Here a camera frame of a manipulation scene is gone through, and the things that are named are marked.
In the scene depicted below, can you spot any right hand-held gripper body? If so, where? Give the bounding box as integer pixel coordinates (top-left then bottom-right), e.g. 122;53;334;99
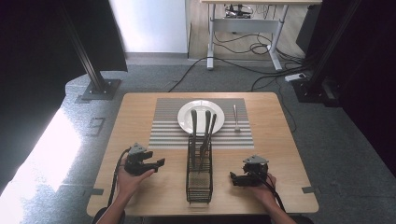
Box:
242;154;270;188

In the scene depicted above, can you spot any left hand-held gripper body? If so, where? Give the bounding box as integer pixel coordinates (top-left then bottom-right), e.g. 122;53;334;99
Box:
123;142;154;177

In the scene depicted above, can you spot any person's left hand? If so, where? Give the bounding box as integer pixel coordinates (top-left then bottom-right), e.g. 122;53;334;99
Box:
116;156;156;200

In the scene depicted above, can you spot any person's right hand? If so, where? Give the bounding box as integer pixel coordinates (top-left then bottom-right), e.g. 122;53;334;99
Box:
248;173;278;207

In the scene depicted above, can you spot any grey striped placemat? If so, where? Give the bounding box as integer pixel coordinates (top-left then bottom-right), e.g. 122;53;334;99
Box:
148;97;255;150

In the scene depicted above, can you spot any white round plate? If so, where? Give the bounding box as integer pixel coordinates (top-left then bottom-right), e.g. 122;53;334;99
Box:
177;99;226;135

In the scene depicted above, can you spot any grey floor socket plate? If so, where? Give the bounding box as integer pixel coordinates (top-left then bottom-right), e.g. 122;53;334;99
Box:
88;117;106;137

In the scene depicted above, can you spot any silver fork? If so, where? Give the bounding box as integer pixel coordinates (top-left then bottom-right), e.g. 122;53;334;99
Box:
233;104;242;133

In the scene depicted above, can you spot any black metal stand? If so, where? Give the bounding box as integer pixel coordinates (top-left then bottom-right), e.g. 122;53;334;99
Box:
58;0;122;102
291;0;363;105

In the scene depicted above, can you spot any white power strip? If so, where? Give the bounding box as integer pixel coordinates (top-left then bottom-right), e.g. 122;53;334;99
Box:
284;72;308;83

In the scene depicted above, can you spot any dark curtain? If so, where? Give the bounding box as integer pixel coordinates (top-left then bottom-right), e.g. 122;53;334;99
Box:
295;0;396;179
0;0;129;195

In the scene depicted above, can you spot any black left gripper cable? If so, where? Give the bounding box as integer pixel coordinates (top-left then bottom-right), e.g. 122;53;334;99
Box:
106;147;132;208

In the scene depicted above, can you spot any black wire cutlery rack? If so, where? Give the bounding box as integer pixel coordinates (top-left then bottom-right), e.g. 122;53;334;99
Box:
185;133;214;205

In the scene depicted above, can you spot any dark-handled cutlery piece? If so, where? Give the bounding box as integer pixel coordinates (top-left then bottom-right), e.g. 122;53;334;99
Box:
200;109;212;157
190;108;198;170
198;113;218;172

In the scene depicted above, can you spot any black floor cable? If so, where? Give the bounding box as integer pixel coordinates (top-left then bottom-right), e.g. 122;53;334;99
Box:
167;56;213;93

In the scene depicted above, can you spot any bundle of black floor cables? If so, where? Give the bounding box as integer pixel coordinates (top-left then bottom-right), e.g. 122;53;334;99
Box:
212;31;314;93

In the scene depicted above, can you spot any cable tray under desk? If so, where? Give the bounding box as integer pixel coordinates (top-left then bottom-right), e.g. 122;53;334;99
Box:
223;3;254;20

